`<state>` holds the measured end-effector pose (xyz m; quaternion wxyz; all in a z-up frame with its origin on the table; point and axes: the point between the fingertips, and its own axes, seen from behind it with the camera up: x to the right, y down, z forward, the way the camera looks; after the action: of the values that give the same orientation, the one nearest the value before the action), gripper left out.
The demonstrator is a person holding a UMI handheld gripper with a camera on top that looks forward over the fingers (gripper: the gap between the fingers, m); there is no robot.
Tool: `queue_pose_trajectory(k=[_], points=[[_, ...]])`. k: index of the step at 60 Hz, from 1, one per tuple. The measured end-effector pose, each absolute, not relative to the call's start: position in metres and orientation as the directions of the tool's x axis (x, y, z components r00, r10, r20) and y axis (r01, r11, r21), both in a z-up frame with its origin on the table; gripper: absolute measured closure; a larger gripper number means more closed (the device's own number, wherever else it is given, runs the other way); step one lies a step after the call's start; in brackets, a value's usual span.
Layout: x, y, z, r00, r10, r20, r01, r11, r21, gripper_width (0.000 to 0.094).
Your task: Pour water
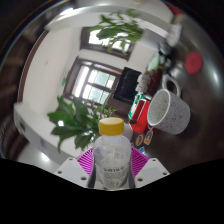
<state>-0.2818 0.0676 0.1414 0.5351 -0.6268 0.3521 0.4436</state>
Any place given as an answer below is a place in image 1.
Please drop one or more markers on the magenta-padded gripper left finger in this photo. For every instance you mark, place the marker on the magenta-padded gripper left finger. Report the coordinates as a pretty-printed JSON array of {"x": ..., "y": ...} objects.
[{"x": 70, "y": 170}]

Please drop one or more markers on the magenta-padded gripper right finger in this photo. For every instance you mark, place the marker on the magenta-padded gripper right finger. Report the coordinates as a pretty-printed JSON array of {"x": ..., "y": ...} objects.
[{"x": 152, "y": 170}]

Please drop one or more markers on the clear bottle with yellow cap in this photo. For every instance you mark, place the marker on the clear bottle with yellow cap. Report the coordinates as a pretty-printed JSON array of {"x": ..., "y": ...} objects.
[{"x": 112, "y": 160}]

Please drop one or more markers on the small round printed sticker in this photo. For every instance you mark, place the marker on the small round printed sticker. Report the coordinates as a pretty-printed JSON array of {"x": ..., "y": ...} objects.
[
  {"x": 148, "y": 137},
  {"x": 139, "y": 140}
]

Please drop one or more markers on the potted plant in white pot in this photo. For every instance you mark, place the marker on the potted plant in white pot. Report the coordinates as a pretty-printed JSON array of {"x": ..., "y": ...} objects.
[
  {"x": 123, "y": 30},
  {"x": 78, "y": 123}
]

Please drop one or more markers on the red plastic box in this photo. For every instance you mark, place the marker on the red plastic box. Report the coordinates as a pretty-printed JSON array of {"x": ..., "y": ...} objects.
[{"x": 142, "y": 116}]

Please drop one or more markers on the white speckled mug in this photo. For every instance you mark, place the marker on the white speckled mug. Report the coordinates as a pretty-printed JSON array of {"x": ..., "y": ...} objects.
[{"x": 170, "y": 113}]

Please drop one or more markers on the green plastic box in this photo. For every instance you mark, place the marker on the green plastic box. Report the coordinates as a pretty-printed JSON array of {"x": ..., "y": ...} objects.
[{"x": 136, "y": 103}]

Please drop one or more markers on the flat round red coaster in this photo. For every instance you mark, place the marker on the flat round red coaster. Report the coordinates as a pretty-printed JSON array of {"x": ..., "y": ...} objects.
[{"x": 194, "y": 62}]

